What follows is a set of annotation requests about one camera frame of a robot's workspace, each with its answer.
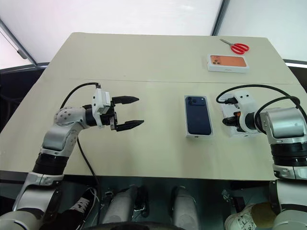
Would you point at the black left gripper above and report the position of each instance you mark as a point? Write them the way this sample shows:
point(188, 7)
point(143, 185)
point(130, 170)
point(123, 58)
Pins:
point(110, 118)

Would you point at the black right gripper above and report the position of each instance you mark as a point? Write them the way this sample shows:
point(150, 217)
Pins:
point(232, 119)

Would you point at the white box lid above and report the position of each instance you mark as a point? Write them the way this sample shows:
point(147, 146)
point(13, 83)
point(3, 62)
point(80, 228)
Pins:
point(227, 109)

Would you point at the dark blue smartphone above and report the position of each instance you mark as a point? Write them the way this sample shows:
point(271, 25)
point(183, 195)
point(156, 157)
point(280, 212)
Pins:
point(198, 115)

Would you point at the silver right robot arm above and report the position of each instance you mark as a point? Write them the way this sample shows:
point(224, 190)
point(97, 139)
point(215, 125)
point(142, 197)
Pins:
point(285, 129)

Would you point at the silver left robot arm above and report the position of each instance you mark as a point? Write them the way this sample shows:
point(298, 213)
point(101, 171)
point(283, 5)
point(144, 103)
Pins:
point(57, 136)

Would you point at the white phone box base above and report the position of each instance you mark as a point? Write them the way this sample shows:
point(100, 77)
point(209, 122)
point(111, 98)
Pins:
point(200, 135)

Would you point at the orange print phone box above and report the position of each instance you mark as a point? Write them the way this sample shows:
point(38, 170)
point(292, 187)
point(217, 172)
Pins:
point(226, 62)

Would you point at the silver rounded robot leg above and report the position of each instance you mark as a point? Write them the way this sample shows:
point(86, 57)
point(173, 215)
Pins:
point(185, 208)
point(121, 206)

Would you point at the olive trouser leg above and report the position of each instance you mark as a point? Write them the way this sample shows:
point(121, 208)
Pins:
point(263, 214)

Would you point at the black white sneaker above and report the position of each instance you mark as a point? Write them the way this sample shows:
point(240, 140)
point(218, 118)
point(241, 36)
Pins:
point(81, 206)

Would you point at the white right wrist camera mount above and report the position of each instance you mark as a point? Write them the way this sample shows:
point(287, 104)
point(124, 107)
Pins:
point(247, 105)

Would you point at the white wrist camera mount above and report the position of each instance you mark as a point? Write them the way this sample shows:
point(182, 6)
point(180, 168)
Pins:
point(100, 103)
point(247, 105)

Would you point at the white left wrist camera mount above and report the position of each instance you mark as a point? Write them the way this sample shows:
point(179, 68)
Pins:
point(100, 103)

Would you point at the dark window frame post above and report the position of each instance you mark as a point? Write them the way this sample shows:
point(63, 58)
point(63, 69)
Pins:
point(219, 16)

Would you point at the grey slanted frame bar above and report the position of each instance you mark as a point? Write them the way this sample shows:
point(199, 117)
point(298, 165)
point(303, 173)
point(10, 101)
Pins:
point(16, 38)

